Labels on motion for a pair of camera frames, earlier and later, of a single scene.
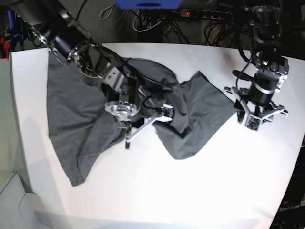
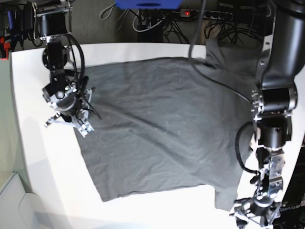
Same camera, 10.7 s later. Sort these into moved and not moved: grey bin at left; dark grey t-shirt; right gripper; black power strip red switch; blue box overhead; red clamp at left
Moved: dark grey t-shirt; right gripper
Not moved: grey bin at left; black power strip red switch; blue box overhead; red clamp at left
